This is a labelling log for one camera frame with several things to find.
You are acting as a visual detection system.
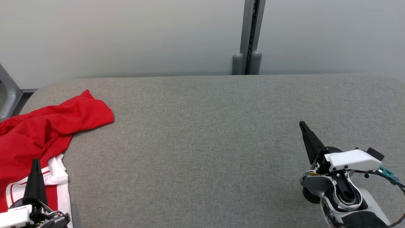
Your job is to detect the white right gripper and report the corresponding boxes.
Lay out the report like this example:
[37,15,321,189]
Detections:
[299,121,382,175]

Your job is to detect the grey table leg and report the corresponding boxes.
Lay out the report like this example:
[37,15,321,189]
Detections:
[0,63,39,122]

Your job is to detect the grey metal partition post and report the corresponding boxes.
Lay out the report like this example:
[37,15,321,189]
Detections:
[240,0,266,75]

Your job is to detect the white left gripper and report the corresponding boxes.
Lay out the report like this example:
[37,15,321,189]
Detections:
[0,158,71,228]

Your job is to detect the grey rounded post foot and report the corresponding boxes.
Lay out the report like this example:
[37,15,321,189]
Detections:
[249,50,263,75]
[232,53,244,75]

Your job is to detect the right camera cable teal plug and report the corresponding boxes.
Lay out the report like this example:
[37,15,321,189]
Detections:
[377,167,405,228]

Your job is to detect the red white basketball jersey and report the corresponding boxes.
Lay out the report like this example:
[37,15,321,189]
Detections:
[0,154,74,228]

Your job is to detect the red shorts white side stripes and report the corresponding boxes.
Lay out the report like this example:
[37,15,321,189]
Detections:
[0,90,115,190]

